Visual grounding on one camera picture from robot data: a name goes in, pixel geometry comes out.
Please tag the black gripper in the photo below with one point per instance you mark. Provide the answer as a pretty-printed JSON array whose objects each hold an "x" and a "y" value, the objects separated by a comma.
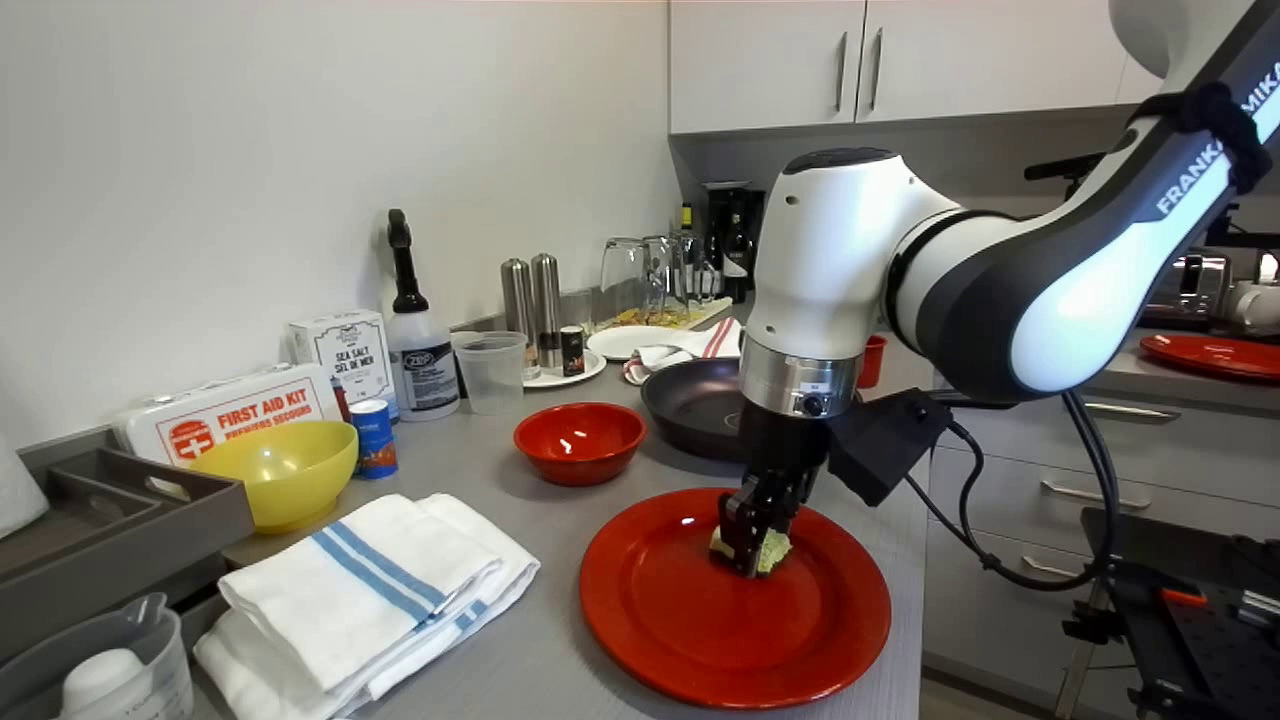
[{"x": 784, "y": 444}]

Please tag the yellow sponge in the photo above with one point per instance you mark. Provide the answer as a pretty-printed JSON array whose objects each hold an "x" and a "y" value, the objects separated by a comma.
[{"x": 769, "y": 552}]

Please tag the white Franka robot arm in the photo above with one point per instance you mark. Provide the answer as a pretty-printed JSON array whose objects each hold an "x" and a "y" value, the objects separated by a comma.
[{"x": 1064, "y": 294}]

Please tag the large red plate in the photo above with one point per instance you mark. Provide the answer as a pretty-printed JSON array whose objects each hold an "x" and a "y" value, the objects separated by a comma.
[{"x": 723, "y": 624}]

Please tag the large white plate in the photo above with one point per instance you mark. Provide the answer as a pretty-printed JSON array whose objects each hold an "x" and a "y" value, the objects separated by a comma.
[{"x": 627, "y": 342}]

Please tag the small white plate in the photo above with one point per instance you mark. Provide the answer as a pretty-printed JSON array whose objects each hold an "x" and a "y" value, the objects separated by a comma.
[{"x": 567, "y": 379}]

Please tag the red plate beside toaster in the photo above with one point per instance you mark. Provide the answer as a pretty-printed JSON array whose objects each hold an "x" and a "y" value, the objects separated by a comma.
[{"x": 1222, "y": 357}]

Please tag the black frying pan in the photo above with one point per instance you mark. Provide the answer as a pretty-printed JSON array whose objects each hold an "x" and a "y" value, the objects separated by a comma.
[{"x": 694, "y": 404}]

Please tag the white towel red stripes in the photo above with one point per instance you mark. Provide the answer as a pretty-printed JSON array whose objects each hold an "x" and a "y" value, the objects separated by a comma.
[{"x": 681, "y": 352}]

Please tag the red bowl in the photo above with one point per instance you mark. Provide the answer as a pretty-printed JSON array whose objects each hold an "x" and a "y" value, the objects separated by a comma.
[{"x": 580, "y": 444}]

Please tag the red cup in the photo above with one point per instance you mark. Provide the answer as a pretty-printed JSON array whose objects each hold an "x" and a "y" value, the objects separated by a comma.
[{"x": 873, "y": 360}]

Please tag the small dark spice bottle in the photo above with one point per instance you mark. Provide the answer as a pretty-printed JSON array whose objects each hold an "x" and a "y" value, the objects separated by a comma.
[{"x": 574, "y": 352}]

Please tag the upturned glass pitcher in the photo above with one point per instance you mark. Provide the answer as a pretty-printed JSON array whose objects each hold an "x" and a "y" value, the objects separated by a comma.
[{"x": 672, "y": 267}]

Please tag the black coffee machine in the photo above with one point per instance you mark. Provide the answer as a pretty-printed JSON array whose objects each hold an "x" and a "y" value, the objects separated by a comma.
[{"x": 731, "y": 243}]

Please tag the clear wine glass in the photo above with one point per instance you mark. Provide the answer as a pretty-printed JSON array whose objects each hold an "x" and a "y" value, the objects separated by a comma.
[{"x": 623, "y": 275}]

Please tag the steel shaker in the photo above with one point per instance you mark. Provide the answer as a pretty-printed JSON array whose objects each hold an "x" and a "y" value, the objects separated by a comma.
[
  {"x": 547, "y": 306},
  {"x": 515, "y": 296}
]

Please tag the clear plastic container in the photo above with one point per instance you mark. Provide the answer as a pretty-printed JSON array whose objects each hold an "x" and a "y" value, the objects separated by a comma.
[{"x": 488, "y": 360}]

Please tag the spray bottle black nozzle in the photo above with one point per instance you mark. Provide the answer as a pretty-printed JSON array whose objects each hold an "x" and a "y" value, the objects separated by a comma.
[{"x": 425, "y": 360}]

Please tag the small blue can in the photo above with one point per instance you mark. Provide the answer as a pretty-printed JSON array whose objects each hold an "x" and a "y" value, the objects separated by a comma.
[{"x": 375, "y": 440}]

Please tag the white towel blue stripes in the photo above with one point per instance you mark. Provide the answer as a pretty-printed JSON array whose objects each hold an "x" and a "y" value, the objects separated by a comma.
[{"x": 363, "y": 584}]

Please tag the black equipment stand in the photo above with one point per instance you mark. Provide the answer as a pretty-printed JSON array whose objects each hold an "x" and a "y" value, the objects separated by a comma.
[{"x": 1184, "y": 614}]

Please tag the small white box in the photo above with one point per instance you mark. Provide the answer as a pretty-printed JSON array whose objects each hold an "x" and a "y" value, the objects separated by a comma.
[{"x": 341, "y": 352}]

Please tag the yellow-green bowl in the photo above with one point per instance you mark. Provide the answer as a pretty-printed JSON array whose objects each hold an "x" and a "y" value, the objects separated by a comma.
[{"x": 283, "y": 469}]

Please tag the silver toaster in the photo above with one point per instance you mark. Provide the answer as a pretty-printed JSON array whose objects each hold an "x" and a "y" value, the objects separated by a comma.
[{"x": 1184, "y": 286}]

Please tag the white first aid kit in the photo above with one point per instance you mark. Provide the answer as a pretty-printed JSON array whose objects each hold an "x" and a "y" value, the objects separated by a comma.
[{"x": 226, "y": 414}]

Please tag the grey tray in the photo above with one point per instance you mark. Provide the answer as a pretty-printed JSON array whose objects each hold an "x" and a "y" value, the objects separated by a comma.
[{"x": 107, "y": 534}]

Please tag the clear measuring jug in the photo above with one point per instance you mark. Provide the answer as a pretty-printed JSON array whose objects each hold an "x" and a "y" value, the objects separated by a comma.
[{"x": 94, "y": 666}]

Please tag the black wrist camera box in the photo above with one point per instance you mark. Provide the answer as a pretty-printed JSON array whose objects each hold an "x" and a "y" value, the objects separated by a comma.
[{"x": 884, "y": 444}]

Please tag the white wall cabinet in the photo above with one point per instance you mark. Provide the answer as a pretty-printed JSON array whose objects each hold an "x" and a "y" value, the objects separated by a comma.
[{"x": 933, "y": 63}]

